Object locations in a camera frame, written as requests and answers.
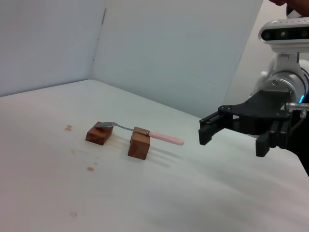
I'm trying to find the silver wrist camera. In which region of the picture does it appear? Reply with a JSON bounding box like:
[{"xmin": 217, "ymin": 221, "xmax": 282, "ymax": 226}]
[{"xmin": 258, "ymin": 18, "xmax": 309, "ymax": 46}]

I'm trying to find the flat dark wooden block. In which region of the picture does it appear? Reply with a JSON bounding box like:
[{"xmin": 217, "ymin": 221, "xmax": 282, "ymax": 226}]
[{"xmin": 85, "ymin": 121, "xmax": 114, "ymax": 146}]

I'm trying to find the clear cable connector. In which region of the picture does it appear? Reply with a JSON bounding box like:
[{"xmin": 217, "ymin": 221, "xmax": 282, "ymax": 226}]
[{"xmin": 285, "ymin": 102, "xmax": 309, "ymax": 113}]

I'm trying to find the thin grey cable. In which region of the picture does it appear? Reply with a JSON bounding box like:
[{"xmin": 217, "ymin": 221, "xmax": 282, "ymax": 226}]
[{"xmin": 291, "ymin": 110, "xmax": 305, "ymax": 136}]

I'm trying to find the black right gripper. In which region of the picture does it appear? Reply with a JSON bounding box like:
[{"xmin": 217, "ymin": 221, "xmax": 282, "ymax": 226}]
[{"xmin": 198, "ymin": 90, "xmax": 293, "ymax": 158}]

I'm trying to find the light brown wooden block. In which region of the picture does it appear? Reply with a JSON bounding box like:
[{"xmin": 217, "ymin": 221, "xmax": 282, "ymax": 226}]
[{"xmin": 127, "ymin": 126, "xmax": 151, "ymax": 160}]

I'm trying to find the pink handled metal spoon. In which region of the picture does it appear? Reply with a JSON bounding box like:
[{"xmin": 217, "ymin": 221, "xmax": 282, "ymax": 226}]
[{"xmin": 95, "ymin": 121, "xmax": 185, "ymax": 147}]

